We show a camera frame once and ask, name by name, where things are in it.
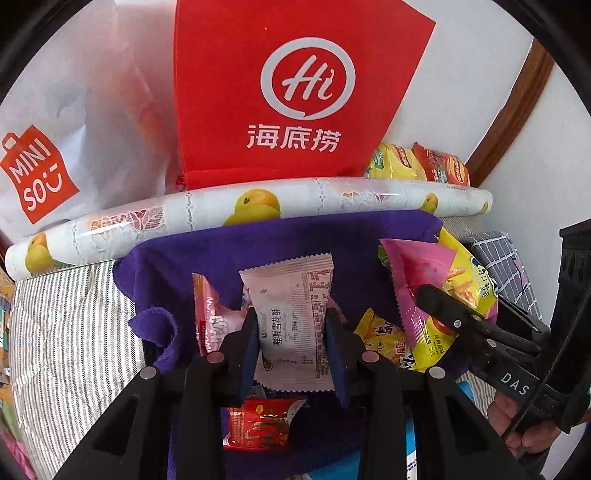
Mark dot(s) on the person's right hand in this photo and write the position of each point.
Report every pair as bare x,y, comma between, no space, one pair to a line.
521,434

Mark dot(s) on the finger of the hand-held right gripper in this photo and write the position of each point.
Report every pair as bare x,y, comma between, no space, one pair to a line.
457,318
526,323

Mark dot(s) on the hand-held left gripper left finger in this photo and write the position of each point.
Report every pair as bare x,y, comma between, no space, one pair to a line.
247,355

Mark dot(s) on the blue tissue box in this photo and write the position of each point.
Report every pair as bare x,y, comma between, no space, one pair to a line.
337,468

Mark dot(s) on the white plastic shopping bag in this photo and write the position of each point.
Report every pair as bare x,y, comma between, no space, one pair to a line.
92,138

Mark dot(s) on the yellow chip bag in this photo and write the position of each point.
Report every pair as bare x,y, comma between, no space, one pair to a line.
397,161

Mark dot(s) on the pink red snack packet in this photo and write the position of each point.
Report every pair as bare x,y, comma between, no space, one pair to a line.
212,318

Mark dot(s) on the yellow pink snack packet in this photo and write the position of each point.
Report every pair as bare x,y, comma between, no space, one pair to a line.
415,277

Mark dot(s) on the fruit print wallpaper roll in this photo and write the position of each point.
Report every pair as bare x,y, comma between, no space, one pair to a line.
323,196

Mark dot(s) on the grey checked folded cloth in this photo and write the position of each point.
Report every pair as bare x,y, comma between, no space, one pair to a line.
498,258

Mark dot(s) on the red paper shopping bag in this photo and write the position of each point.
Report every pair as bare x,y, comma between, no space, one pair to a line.
221,115

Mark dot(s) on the yellow triangular snack packet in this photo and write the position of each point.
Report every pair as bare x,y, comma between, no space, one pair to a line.
378,341

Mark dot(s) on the green snack packet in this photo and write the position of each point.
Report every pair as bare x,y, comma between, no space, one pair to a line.
384,256

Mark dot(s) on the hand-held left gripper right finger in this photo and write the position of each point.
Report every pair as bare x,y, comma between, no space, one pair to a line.
334,360

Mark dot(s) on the purple towel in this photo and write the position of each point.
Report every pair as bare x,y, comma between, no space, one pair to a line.
175,258

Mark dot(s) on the brown wooden door frame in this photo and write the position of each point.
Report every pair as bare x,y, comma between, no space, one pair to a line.
512,115

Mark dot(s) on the orange chip bag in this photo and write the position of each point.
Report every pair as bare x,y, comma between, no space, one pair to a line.
443,168

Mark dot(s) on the light pink snack packet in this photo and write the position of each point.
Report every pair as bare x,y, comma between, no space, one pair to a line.
291,314

